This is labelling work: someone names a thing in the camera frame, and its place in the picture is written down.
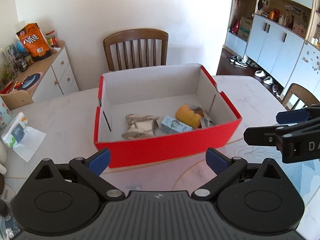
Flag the white refrigerator with magnets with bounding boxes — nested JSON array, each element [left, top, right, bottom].
[[281, 42, 320, 100]]

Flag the small printed sachet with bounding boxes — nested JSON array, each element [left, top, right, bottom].
[[200, 113, 214, 128]]

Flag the silver foil snack packet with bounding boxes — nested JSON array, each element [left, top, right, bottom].
[[121, 114, 159, 140]]

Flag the yellow orange toy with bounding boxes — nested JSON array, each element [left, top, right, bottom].
[[175, 104, 204, 129]]

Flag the small light blue carton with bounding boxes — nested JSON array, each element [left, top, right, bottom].
[[161, 116, 193, 134]]

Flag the red cardboard box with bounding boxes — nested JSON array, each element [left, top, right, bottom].
[[93, 64, 242, 168]]

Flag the sneakers on floor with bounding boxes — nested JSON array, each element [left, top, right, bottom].
[[229, 55, 248, 68]]

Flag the white sideboard cabinet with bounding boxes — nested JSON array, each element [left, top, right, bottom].
[[1, 40, 79, 110]]

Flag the brown wooden chair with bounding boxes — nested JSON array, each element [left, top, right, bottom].
[[103, 28, 169, 72]]

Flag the red lid jar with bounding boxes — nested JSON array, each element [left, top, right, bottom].
[[46, 30, 57, 47]]

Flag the orange snack bag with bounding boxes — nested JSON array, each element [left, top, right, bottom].
[[16, 23, 52, 61]]

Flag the white wall cabinet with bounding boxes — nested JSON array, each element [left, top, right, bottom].
[[224, 0, 318, 87]]

